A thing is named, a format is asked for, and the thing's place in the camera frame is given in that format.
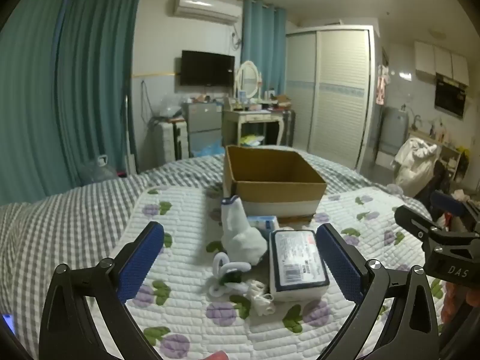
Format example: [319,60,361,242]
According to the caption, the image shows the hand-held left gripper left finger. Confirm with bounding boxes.
[38,221,166,360]

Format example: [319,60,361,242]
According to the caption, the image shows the clear plastic bag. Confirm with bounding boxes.
[155,95,183,121]

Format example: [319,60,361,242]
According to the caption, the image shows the white wall cabinets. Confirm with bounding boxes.
[415,41,470,86]

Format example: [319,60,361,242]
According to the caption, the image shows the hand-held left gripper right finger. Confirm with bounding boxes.
[316,223,440,360]

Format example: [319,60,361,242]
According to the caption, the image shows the white hard suitcase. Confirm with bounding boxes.
[154,119,189,162]

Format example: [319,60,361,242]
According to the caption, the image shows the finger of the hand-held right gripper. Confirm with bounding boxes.
[430,191,480,233]
[394,205,445,250]

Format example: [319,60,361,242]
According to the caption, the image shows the white plastic ring chain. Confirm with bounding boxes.
[208,253,252,298]

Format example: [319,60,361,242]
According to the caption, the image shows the blue plastic bag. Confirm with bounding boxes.
[191,140,226,158]

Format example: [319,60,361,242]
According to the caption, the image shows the white jacket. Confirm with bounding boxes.
[392,137,439,197]

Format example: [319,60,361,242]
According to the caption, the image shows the white wipes pack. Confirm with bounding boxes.
[268,229,331,302]

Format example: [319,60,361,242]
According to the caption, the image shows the brown cardboard box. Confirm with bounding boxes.
[223,145,328,224]

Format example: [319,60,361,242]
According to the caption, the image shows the grey mini fridge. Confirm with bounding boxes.
[182,103,224,158]

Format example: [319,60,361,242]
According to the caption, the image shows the narrow blue curtain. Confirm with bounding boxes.
[242,0,287,96]

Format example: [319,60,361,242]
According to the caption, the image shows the small white cloth item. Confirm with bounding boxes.
[245,280,277,316]

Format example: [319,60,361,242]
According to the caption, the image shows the clear water jug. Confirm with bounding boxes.
[80,155,119,186]

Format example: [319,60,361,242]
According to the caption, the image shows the grey gingham bed sheet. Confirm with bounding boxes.
[0,150,424,360]

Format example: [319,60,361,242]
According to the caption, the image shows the wooden storage shelf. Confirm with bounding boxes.
[409,129,464,182]

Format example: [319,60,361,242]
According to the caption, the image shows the white air conditioner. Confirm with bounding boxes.
[173,0,241,26]

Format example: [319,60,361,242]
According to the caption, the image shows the white sock with blue band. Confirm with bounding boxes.
[220,196,268,267]

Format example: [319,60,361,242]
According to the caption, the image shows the floral quilted blanket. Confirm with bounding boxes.
[90,185,451,360]

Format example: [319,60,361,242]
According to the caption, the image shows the blue tissue packet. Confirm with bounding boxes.
[247,215,280,232]

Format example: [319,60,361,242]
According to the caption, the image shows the wide teal curtain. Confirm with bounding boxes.
[0,0,143,207]

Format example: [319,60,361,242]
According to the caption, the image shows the white dressing table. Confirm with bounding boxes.
[223,107,286,147]

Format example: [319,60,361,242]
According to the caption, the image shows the person's right hand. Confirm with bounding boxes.
[442,280,469,325]

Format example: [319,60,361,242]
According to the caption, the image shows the white slatted wardrobe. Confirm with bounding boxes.
[286,26,377,171]

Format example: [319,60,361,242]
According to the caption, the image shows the black range hood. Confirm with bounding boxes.
[435,74,469,119]

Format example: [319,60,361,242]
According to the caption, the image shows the white oval vanity mirror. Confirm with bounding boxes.
[234,60,262,100]

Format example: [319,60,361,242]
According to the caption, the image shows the hanging pink garment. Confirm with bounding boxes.
[375,65,391,106]

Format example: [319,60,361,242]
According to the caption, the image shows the grey washing machine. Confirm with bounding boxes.
[379,107,409,156]

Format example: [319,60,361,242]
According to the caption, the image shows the black wall television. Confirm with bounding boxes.
[180,50,236,87]

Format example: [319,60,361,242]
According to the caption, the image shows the striped dark suitcase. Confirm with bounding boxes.
[283,110,297,147]

